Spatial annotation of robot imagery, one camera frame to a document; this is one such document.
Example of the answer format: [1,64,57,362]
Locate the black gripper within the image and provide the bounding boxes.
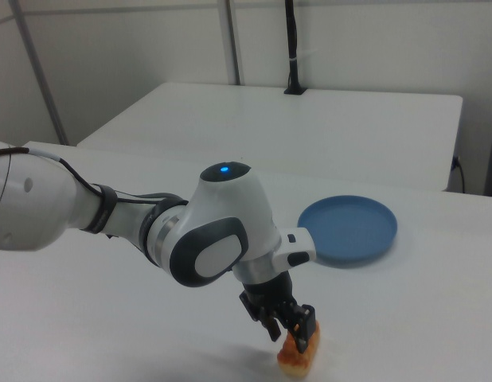
[238,272,317,354]

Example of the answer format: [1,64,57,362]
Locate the toasted bread piece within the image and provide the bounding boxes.
[276,320,322,379]

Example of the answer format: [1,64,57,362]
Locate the upright grey metal post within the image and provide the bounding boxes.
[217,0,246,86]

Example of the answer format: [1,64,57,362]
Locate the blue round plate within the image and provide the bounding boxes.
[297,194,400,268]

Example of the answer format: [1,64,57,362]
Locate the black wall cable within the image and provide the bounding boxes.
[451,154,467,194]

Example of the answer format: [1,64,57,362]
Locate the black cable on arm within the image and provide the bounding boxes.
[0,146,189,209]

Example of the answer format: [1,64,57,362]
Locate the black clamped camera pole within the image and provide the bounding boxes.
[283,0,309,96]

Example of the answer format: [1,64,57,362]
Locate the slanted grey metal post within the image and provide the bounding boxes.
[7,0,70,146]

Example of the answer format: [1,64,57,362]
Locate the white side table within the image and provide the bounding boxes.
[76,81,464,193]

